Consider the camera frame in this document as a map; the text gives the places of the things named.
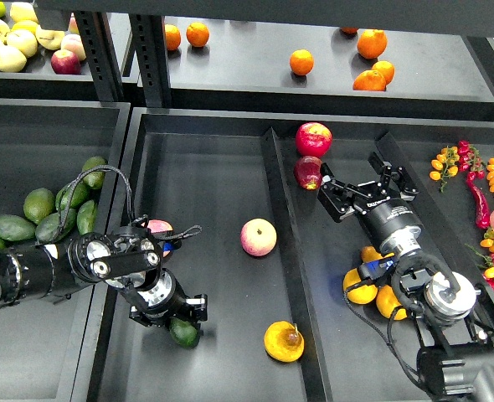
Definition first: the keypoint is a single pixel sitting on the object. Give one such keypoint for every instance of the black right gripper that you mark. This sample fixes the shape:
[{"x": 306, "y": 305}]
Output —
[{"x": 384, "y": 213}]

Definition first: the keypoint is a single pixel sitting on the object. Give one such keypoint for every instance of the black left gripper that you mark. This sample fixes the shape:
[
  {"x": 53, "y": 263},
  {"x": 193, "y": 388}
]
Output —
[{"x": 163, "y": 301}]

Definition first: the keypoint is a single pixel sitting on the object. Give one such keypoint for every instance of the dark green avocado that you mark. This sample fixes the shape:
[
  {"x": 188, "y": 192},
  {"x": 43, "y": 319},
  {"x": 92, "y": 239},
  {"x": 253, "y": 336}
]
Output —
[{"x": 183, "y": 333}]

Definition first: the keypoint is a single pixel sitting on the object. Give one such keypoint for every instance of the yellow pear with brown spot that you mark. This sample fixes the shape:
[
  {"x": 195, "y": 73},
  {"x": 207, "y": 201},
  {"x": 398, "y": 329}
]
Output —
[{"x": 283, "y": 341}]

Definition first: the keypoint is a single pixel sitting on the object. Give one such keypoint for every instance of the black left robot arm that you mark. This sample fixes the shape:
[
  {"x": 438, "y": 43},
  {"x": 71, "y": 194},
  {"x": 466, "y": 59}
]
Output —
[{"x": 129, "y": 260}]

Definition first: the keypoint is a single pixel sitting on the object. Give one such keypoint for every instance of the yellow pear under arm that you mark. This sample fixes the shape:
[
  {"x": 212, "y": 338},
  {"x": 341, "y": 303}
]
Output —
[{"x": 386, "y": 302}]

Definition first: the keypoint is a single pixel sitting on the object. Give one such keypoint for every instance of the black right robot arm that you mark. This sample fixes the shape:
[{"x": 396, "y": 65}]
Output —
[{"x": 456, "y": 349}]

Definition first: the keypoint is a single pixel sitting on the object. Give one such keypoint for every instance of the yellow pear with stem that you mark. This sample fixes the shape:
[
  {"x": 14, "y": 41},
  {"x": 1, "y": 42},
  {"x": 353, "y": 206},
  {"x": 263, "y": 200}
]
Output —
[{"x": 369, "y": 254}]

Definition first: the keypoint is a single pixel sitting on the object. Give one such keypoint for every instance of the yellow pear left of pile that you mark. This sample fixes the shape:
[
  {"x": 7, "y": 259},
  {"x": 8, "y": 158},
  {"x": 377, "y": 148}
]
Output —
[{"x": 362, "y": 295}]

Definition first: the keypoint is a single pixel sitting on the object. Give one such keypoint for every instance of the green avocado right upright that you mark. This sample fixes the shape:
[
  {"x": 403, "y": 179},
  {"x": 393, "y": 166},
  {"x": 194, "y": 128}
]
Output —
[{"x": 86, "y": 216}]

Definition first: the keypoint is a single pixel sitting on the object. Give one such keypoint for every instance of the green avocado upper middle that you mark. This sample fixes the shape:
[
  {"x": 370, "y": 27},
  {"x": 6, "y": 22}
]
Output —
[{"x": 77, "y": 197}]

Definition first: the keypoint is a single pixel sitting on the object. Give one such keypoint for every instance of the dark avocado centre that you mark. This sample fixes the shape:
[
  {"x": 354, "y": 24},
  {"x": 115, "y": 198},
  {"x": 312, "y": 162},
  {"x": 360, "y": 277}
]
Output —
[{"x": 49, "y": 232}]

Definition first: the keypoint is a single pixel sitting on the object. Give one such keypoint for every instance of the green avocado top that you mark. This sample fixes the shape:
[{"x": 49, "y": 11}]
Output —
[{"x": 95, "y": 179}]

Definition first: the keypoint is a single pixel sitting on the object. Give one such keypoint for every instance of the green avocado round left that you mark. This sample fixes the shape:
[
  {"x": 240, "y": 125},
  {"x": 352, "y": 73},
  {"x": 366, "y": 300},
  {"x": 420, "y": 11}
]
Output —
[{"x": 38, "y": 204}]

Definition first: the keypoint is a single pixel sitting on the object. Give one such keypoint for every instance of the dark avocado far left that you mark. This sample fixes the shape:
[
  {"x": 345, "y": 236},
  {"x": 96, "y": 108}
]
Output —
[{"x": 14, "y": 228}]

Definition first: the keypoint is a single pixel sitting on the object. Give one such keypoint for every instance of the dark red apple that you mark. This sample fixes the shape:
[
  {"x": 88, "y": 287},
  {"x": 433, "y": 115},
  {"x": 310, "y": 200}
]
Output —
[{"x": 307, "y": 172}]

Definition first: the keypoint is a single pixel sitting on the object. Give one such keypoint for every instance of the black centre divided tray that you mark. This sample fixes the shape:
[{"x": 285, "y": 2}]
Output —
[{"x": 220, "y": 172}]

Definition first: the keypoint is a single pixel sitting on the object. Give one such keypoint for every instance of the bright red apple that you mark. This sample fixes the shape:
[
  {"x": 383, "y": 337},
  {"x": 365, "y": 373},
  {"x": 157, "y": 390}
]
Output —
[{"x": 313, "y": 139}]

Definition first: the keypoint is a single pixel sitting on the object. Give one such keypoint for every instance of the orange cherry tomato vine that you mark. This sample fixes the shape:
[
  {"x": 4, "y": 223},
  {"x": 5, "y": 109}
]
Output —
[{"x": 444, "y": 166}]

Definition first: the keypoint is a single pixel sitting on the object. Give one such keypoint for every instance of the pink apple left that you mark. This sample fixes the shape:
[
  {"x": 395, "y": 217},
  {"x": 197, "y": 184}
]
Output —
[{"x": 158, "y": 226}]

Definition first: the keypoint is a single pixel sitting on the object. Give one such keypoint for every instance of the pink apple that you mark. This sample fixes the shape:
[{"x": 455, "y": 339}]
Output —
[
  {"x": 158, "y": 226},
  {"x": 258, "y": 237}
]

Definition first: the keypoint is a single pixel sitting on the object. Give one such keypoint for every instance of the red cherry tomato vine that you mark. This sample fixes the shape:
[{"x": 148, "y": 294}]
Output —
[{"x": 470, "y": 161}]

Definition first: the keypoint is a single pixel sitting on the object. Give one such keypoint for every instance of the orange front right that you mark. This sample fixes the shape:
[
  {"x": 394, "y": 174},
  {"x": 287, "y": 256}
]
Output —
[{"x": 370, "y": 80}]

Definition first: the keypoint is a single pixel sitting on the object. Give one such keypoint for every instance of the pink apple centre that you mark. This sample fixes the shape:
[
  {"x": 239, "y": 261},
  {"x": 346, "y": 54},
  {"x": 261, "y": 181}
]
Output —
[{"x": 258, "y": 237}]

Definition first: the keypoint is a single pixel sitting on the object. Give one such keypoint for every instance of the red chili pepper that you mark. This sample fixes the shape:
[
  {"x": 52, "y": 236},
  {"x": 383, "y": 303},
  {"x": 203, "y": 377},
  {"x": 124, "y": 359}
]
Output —
[{"x": 482, "y": 219}]

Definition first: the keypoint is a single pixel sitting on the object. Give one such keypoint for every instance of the small orange right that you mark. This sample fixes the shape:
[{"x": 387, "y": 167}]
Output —
[{"x": 386, "y": 69}]

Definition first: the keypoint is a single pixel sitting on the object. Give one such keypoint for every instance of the black upper shelf tray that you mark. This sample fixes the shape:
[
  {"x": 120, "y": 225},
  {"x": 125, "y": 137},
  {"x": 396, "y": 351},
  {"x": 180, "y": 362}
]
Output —
[{"x": 245, "y": 67}]

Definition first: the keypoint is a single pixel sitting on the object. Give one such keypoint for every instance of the black left tray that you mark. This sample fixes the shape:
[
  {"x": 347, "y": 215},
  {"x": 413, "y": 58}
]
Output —
[{"x": 47, "y": 349}]

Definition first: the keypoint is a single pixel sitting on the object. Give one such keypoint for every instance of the orange centre shelf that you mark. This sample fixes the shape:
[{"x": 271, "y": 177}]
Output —
[{"x": 301, "y": 62}]

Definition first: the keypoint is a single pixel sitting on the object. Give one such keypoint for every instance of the large orange top right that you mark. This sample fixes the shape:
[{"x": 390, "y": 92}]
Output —
[{"x": 372, "y": 43}]

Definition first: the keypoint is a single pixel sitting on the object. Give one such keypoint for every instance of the orange under top shelf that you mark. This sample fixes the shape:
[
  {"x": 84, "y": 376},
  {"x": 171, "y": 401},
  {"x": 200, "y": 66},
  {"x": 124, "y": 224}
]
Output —
[{"x": 348, "y": 30}]

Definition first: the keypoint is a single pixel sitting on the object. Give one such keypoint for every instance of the orange top left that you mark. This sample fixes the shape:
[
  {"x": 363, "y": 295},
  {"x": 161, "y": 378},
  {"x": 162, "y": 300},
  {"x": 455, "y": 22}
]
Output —
[{"x": 197, "y": 34}]

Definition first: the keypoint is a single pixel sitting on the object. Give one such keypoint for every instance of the orange partly behind post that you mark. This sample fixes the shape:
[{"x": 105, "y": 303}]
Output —
[{"x": 173, "y": 37}]

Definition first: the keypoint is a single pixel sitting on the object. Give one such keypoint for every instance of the black perforated shelf post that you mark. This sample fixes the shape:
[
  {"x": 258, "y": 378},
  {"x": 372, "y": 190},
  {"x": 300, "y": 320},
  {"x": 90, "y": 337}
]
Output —
[{"x": 148, "y": 37}]

